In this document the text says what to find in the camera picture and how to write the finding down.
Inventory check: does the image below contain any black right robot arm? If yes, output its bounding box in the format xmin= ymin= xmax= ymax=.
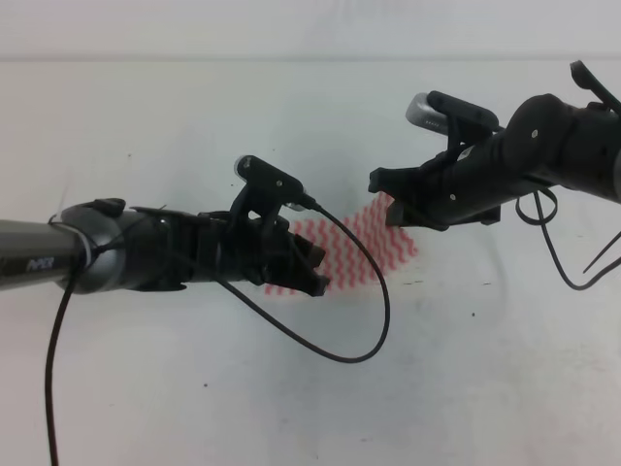
xmin=369 ymin=60 xmax=620 ymax=231

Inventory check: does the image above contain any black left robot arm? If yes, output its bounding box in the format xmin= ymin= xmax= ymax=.
xmin=1 ymin=198 xmax=329 ymax=297

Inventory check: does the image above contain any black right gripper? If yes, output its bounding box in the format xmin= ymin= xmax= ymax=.
xmin=368 ymin=140 xmax=514 ymax=229

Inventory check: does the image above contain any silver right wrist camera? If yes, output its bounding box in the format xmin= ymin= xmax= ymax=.
xmin=406 ymin=90 xmax=502 ymax=149

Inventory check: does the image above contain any black left camera cable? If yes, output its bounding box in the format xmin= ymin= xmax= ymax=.
xmin=212 ymin=196 xmax=392 ymax=364

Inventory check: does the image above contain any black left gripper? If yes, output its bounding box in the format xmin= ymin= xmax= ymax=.
xmin=193 ymin=211 xmax=329 ymax=297

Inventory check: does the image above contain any pink white wavy towel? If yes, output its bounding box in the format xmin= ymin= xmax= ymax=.
xmin=264 ymin=191 xmax=419 ymax=300

